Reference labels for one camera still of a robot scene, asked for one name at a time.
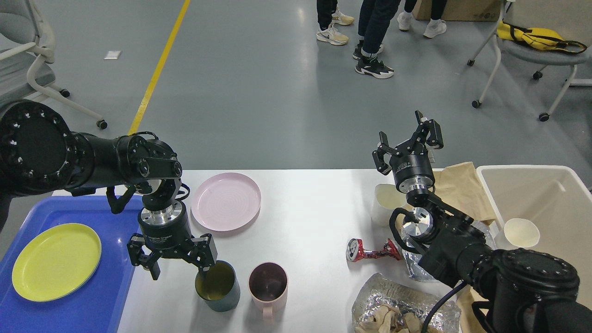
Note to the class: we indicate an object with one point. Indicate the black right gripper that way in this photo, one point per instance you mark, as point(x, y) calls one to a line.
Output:
point(411, 164)

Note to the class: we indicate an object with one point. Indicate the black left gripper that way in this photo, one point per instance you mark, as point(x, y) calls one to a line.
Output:
point(167, 234)

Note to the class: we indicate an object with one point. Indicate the dark teal mug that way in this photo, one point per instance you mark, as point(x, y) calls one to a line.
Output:
point(218, 287)

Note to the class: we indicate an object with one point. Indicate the pink mug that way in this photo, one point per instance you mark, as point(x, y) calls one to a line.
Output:
point(268, 287)

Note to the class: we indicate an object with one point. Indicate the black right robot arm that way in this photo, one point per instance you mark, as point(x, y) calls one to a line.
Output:
point(524, 291)

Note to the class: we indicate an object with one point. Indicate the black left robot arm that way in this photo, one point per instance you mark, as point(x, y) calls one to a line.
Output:
point(40, 154)

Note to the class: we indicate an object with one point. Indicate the white paper cup on table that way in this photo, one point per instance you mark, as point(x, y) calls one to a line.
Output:
point(387, 198)

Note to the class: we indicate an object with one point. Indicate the brown paper bag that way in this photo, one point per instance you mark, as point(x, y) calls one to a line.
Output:
point(459, 186)

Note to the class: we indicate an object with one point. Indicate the pink plate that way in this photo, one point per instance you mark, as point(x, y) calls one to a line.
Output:
point(225, 202)

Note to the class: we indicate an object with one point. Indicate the blue plastic tray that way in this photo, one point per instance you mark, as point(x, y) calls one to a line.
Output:
point(97, 306)

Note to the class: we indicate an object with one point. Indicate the yellow plate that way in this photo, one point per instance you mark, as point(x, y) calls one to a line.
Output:
point(57, 262)

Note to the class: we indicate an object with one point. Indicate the crumpled silver foil bag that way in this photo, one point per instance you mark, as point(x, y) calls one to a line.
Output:
point(420, 275)

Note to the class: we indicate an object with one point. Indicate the crushed red soda can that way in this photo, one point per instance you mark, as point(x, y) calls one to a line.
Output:
point(355, 251)

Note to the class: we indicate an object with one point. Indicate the person in white sneakers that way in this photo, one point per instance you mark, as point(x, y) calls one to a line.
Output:
point(436, 25)

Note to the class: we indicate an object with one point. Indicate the person in black sneakers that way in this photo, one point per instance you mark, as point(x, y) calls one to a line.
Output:
point(374, 20)

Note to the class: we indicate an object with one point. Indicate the cardboard box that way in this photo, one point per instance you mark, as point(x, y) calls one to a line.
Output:
point(461, 10)

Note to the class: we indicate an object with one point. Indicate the white paper cup in bin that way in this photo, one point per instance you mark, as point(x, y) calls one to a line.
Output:
point(517, 233)

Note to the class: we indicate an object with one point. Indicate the crumpled aluminium foil front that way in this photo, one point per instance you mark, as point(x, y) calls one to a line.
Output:
point(378, 290)

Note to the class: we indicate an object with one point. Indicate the white plastic bin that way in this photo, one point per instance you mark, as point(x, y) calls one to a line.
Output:
point(555, 199)

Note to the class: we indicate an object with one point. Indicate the yellow backpack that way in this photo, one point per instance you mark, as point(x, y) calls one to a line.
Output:
point(542, 39)

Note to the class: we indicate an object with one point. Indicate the brown crumpled paper in foil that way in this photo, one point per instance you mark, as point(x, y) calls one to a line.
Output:
point(389, 319)

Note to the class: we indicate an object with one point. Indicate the grey chair right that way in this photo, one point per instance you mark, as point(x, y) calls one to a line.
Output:
point(571, 19)

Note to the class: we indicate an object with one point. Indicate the grey office chair left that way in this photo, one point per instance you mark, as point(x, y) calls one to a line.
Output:
point(25, 68)

